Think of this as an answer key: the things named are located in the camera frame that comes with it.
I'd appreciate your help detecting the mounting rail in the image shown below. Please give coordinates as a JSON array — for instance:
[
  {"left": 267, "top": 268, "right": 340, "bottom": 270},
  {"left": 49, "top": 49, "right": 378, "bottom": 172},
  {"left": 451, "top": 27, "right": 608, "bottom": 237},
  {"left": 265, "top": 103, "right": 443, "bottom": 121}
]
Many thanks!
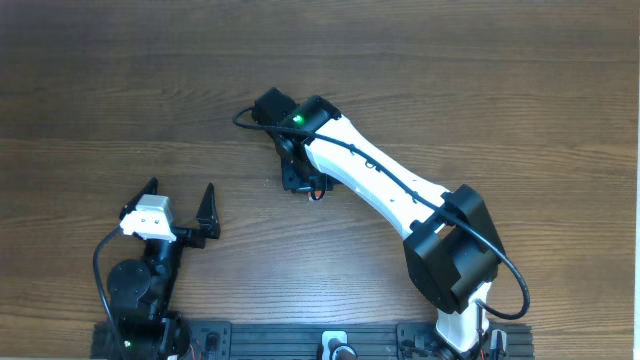
[{"left": 91, "top": 319, "right": 535, "bottom": 360}]

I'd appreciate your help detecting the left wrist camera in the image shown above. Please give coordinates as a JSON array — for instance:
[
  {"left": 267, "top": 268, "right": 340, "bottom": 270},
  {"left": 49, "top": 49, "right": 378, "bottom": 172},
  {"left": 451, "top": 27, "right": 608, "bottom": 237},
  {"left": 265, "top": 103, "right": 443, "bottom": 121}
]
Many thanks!
[{"left": 118, "top": 194, "right": 178, "bottom": 244}]

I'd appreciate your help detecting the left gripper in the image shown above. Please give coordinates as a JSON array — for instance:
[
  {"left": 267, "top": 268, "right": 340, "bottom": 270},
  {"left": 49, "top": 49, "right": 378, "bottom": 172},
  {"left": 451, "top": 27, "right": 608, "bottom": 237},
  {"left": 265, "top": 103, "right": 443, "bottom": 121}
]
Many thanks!
[{"left": 118, "top": 177, "right": 222, "bottom": 250}]

